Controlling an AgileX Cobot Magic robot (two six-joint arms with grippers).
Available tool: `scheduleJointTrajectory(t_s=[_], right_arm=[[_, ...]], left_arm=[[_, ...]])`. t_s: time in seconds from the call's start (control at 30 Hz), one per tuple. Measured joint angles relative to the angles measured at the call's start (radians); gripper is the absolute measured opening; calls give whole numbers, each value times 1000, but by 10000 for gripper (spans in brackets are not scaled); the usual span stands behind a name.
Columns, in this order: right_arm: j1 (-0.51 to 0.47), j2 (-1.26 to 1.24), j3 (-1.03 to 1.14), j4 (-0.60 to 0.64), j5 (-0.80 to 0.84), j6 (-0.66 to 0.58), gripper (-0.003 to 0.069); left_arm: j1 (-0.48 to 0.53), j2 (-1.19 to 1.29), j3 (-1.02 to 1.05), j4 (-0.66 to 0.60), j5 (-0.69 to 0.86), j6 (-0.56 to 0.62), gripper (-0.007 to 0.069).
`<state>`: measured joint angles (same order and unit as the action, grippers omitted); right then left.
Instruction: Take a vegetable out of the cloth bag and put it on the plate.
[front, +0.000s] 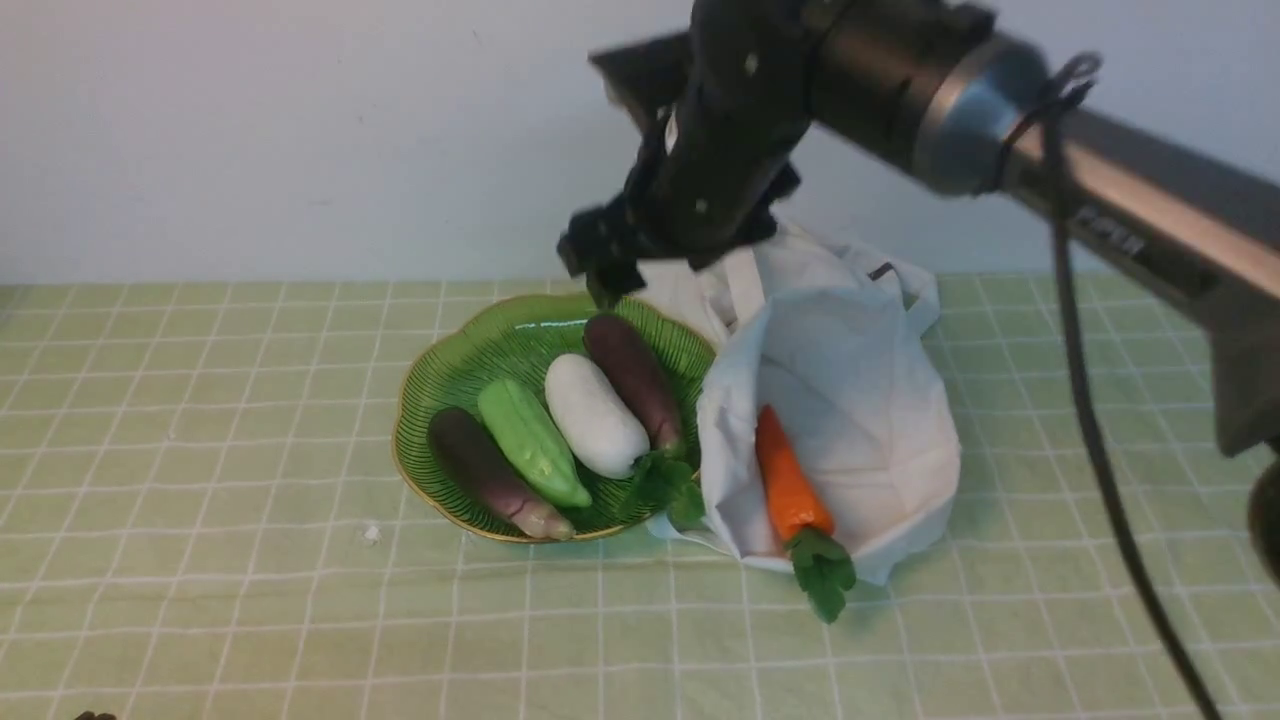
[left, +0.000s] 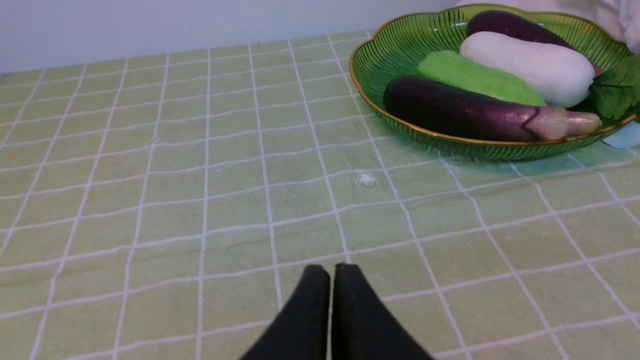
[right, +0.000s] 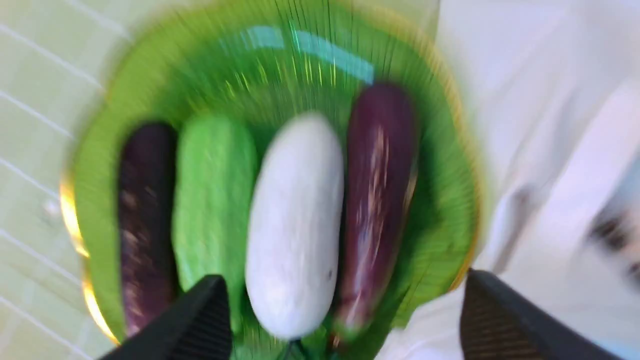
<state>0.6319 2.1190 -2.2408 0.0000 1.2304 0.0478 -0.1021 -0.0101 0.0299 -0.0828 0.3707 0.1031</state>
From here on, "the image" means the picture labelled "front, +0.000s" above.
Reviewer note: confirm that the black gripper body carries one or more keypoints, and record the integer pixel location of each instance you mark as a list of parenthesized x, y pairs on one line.
[(720, 106)]

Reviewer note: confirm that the purple eggplant with green tip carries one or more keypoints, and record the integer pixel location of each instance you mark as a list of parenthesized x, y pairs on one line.
[(630, 365)]

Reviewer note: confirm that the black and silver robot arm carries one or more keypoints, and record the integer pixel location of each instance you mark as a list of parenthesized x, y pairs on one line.
[(935, 91)]

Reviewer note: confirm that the white cloth bag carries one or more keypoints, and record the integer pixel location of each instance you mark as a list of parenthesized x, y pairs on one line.
[(830, 335)]

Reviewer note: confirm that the green ribbed plate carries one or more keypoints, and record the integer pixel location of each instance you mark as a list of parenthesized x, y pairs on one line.
[(518, 338)]

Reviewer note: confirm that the white radish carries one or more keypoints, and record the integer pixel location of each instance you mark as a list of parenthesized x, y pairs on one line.
[(594, 421)]

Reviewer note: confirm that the green cucumber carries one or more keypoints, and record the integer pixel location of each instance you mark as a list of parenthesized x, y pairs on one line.
[(532, 443)]

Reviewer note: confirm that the dark purple eggplant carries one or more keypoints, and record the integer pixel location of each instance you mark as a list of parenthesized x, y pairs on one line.
[(470, 457)]

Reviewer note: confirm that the orange carrot with green leaves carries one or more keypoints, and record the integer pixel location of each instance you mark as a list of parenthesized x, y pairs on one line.
[(823, 568)]

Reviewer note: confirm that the green checkered tablecloth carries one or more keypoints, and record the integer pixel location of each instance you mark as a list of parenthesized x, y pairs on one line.
[(202, 519)]

